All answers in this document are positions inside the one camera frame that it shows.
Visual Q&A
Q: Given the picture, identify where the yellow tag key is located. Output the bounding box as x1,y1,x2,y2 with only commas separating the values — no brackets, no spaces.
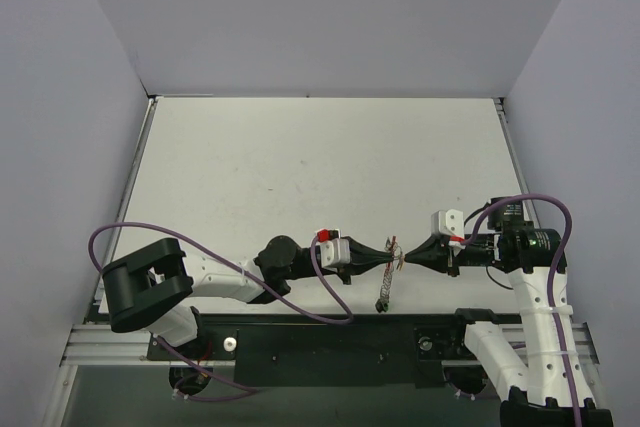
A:
394,254,404,271

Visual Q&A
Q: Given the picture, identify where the black key tag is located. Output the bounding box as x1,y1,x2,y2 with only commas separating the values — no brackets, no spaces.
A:
375,297,390,313

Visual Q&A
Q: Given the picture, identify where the red handled metal key organizer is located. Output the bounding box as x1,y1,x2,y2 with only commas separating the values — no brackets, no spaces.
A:
379,236,403,299

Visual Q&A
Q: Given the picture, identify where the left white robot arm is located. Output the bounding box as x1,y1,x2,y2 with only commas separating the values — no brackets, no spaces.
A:
101,231,393,359

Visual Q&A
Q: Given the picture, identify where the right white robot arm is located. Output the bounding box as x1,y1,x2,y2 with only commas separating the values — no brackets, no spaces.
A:
404,194,613,426

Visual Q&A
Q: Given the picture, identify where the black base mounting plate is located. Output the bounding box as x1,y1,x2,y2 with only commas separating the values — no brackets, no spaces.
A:
144,314,506,391

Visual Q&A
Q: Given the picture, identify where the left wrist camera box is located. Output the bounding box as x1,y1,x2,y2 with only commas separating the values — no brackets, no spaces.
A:
316,229,351,271

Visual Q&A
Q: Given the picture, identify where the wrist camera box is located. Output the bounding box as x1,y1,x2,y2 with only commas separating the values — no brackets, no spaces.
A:
431,209,465,248
316,229,351,271

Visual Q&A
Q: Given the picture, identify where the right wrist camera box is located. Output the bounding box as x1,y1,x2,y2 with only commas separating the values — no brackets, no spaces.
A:
431,209,465,248

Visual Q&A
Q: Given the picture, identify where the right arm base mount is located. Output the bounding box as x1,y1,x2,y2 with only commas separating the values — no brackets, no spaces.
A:
413,315,489,399

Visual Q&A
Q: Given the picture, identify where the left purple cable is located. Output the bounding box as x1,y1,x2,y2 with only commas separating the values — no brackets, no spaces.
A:
87,220,355,402

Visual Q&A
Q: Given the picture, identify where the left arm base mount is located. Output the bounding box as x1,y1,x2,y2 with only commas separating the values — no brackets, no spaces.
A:
148,334,234,399

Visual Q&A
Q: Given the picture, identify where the aluminium rail frame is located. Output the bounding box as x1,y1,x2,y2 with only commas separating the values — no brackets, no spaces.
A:
63,96,595,390

